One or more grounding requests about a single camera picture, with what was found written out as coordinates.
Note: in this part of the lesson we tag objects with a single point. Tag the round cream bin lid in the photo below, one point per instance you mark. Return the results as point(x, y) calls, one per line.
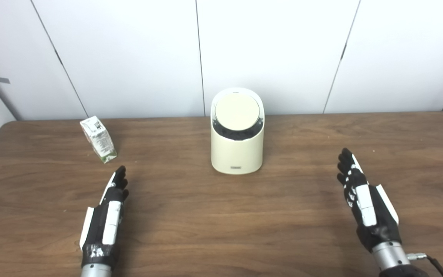
point(237, 112)

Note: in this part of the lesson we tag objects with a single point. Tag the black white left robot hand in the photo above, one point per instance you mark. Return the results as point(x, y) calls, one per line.
point(110, 219)

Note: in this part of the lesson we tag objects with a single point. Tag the small grey wall plate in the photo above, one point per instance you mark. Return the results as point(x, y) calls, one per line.
point(4, 80)

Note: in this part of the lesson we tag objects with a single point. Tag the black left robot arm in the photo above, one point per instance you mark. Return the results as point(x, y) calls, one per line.
point(95, 271)

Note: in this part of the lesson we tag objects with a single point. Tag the cream-colored bin body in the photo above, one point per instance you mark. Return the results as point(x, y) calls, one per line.
point(237, 154)

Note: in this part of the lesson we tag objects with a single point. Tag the white green milk carton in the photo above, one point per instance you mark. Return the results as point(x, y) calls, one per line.
point(100, 140)

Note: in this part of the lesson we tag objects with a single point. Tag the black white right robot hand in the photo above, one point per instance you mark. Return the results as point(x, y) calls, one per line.
point(365, 204)

